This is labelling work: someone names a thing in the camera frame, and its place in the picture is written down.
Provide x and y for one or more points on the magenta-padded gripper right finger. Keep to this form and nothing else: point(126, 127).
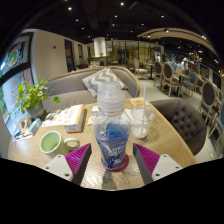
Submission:
point(151, 160)

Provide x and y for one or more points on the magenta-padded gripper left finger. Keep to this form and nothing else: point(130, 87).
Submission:
point(71, 160)

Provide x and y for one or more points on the clear blue-labelled water bottle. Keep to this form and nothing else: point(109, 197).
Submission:
point(112, 133)

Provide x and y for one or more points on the light green mug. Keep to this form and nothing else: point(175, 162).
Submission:
point(51, 145)

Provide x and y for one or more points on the clear plastic cup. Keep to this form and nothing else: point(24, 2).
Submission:
point(141, 131)

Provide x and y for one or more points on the white cardboard box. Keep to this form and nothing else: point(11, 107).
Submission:
point(77, 121)

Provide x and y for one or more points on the white paper card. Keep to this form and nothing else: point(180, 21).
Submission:
point(90, 120)

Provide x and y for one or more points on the light blue tissue pack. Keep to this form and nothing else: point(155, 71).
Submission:
point(35, 126)

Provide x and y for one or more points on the dark grey tufted chair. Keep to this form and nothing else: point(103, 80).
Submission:
point(185, 123)

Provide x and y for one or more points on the small blue white box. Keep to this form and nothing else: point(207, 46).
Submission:
point(94, 110)

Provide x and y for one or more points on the small wooden table stand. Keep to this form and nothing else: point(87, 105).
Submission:
point(25, 125)

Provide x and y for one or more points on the yellow table card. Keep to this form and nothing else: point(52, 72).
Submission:
point(138, 102)

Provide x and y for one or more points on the clear drinking straw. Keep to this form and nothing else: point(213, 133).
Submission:
point(143, 100)

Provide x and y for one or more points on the grey curved sofa bench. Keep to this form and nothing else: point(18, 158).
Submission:
point(66, 88)

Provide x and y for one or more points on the green potted plant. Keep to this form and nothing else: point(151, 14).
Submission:
point(31, 95)

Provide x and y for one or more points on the group of dining chairs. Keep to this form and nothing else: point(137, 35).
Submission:
point(168, 75)

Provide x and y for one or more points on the grey white chevron pillow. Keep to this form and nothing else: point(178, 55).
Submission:
point(103, 78)

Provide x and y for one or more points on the person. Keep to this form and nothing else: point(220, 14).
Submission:
point(184, 64)

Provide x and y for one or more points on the group of ceiling lights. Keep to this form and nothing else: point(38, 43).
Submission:
point(122, 4)

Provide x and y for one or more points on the framed wall picture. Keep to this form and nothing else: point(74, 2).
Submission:
point(15, 55)

